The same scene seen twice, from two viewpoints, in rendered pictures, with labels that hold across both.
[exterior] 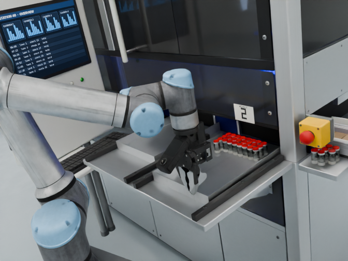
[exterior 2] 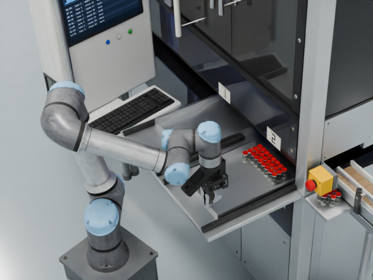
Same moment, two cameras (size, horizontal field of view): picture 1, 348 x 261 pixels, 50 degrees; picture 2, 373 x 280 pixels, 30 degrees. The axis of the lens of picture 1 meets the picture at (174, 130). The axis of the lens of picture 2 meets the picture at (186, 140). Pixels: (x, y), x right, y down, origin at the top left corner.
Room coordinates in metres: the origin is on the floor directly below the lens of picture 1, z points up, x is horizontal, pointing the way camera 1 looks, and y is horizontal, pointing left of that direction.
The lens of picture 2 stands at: (-0.79, -0.22, 2.70)
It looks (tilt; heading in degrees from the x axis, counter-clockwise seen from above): 40 degrees down; 9
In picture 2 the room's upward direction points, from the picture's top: 4 degrees counter-clockwise
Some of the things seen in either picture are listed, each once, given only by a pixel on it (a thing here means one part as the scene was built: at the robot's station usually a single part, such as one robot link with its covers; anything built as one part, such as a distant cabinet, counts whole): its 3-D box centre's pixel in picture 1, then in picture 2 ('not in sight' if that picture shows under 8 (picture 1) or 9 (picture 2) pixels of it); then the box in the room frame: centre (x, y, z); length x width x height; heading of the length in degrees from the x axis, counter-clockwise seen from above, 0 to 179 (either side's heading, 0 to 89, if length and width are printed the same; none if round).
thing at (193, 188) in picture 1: (199, 179); (213, 199); (0.94, -0.04, 0.95); 0.06 x 0.03 x 0.09; 126
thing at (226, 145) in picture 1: (237, 148); (261, 166); (1.17, -0.21, 0.90); 0.18 x 0.02 x 0.05; 37
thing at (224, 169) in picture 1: (216, 164); (237, 178); (1.10, -0.12, 0.90); 0.34 x 0.26 x 0.04; 127
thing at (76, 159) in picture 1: (92, 151); (130, 113); (1.58, 0.38, 0.82); 0.40 x 0.14 x 0.02; 138
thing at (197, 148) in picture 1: (190, 144); (212, 174); (0.95, -0.04, 1.05); 0.09 x 0.08 x 0.12; 126
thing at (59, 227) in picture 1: (60, 232); (102, 222); (0.80, 0.33, 0.96); 0.13 x 0.12 x 0.14; 4
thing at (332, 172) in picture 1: (328, 163); (331, 203); (1.02, -0.46, 0.87); 0.14 x 0.13 x 0.02; 126
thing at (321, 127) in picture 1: (316, 131); (322, 179); (1.01, -0.42, 1.00); 0.08 x 0.07 x 0.07; 126
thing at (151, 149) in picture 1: (168, 135); (206, 124); (1.41, 0.03, 0.90); 0.34 x 0.26 x 0.04; 126
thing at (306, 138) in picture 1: (307, 136); (311, 184); (0.98, -0.38, 0.99); 0.04 x 0.04 x 0.04; 36
